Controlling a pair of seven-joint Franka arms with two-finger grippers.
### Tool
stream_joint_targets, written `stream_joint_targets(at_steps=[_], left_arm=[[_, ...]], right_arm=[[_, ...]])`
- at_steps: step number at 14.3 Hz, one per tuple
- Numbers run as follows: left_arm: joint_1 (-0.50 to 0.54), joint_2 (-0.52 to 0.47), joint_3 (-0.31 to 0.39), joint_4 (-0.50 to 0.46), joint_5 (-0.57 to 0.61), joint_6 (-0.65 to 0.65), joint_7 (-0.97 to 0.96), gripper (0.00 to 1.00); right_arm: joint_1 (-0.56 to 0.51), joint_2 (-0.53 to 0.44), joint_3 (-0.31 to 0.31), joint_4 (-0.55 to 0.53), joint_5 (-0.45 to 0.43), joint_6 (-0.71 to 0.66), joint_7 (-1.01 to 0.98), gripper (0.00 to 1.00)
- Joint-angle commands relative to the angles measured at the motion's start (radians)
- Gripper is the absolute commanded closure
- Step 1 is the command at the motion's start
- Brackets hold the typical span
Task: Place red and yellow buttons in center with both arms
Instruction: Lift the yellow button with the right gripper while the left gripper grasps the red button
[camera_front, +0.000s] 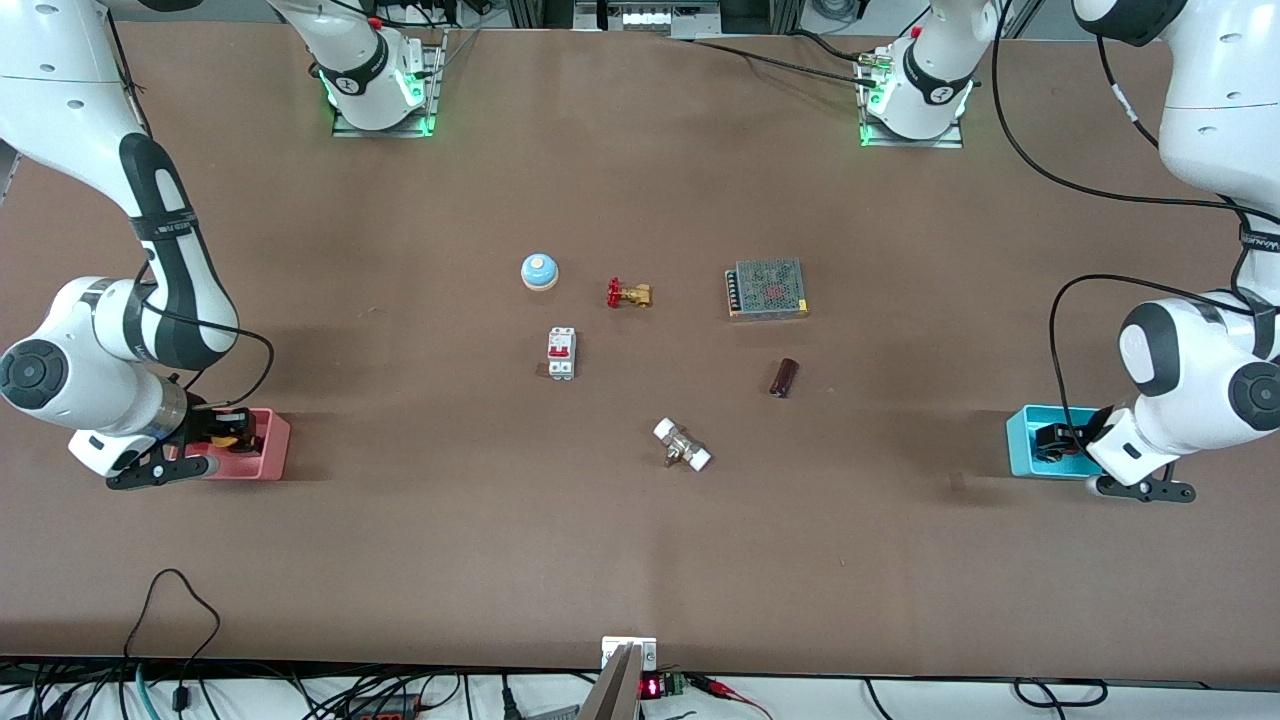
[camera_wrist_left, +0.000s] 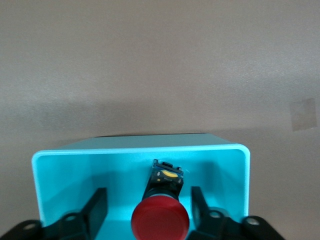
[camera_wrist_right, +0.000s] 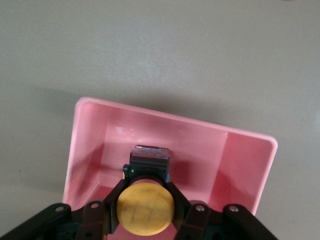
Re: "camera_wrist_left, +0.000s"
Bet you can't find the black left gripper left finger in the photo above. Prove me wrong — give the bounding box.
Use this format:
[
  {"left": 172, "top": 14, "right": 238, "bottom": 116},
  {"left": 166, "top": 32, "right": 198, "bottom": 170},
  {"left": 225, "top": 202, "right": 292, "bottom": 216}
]
[{"left": 43, "top": 187, "right": 109, "bottom": 240}]

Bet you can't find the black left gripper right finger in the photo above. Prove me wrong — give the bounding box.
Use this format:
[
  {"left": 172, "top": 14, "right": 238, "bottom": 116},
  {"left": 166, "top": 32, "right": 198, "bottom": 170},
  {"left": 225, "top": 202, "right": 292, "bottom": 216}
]
[{"left": 190, "top": 185, "right": 242, "bottom": 240}]

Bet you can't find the red push button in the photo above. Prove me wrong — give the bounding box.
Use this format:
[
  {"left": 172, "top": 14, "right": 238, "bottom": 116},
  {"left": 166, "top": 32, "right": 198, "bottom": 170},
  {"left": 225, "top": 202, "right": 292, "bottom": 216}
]
[{"left": 131, "top": 158, "right": 190, "bottom": 240}]

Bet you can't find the blue plastic bin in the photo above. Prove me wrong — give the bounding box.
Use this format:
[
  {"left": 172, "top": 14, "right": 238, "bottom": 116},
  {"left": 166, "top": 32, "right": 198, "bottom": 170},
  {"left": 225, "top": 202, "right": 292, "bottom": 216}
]
[{"left": 30, "top": 132, "right": 251, "bottom": 240}]

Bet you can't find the translucent tape patch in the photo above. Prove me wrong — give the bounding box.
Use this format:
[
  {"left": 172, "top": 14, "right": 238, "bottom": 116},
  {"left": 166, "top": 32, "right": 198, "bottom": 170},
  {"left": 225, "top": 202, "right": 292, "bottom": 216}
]
[{"left": 289, "top": 97, "right": 317, "bottom": 132}]

